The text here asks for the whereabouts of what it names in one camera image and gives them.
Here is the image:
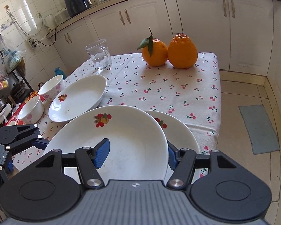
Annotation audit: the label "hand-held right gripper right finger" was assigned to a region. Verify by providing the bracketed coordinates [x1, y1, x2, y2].
[166, 140, 237, 190]

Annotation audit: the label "bumpy-top orange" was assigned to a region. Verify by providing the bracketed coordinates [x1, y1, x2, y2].
[168, 33, 198, 69]

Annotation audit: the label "black air fryer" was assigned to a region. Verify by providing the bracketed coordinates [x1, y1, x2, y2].
[63, 0, 91, 18]

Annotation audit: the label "teal thermos flask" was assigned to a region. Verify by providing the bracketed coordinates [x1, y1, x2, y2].
[54, 67, 65, 80]

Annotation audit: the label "oval white fruit-print dish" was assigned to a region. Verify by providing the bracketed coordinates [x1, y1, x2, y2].
[48, 75, 107, 122]

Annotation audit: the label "grey floor mat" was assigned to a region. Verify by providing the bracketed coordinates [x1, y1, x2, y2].
[238, 105, 280, 155]

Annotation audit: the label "cherry-print white tablecloth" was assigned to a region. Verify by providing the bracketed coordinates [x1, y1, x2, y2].
[12, 52, 222, 179]

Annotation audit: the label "red printed carton box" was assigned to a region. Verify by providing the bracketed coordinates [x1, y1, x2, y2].
[4, 92, 42, 126]

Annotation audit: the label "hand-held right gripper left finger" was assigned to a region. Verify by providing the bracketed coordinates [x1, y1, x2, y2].
[35, 138, 111, 190]

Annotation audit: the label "white kitchen cabinets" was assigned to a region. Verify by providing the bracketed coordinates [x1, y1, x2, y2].
[48, 0, 281, 141]

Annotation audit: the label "white electric cooking pot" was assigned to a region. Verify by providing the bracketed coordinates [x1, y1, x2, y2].
[0, 96, 13, 125]

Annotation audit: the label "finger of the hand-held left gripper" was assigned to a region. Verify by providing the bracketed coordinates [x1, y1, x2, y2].
[13, 123, 50, 151]
[0, 155, 14, 181]

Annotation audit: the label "white bowl pink flowers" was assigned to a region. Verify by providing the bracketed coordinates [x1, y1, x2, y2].
[18, 95, 45, 124]
[38, 74, 66, 103]

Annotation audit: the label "orange with green leaf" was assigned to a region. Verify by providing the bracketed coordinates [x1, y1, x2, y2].
[137, 28, 168, 67]

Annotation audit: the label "white electric kettle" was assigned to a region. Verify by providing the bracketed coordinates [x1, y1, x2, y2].
[43, 14, 57, 32]

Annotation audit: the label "clear glass mug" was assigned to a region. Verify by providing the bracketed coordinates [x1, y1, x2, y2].
[85, 39, 113, 71]

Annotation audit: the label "large white fruit-print plate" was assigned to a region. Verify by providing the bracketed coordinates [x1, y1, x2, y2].
[42, 105, 169, 188]

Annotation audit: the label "clear bag blue print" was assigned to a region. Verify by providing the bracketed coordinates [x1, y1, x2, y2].
[0, 36, 27, 71]

